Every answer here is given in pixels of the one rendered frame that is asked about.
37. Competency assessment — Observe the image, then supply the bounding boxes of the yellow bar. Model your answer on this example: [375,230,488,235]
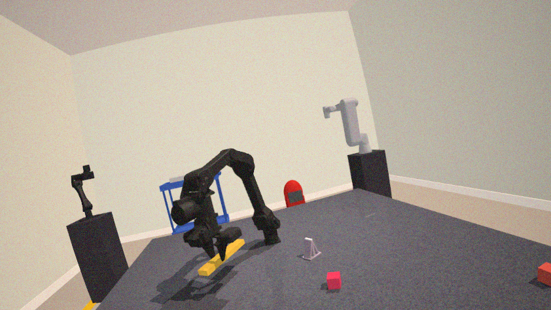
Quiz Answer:
[198,239,245,276]

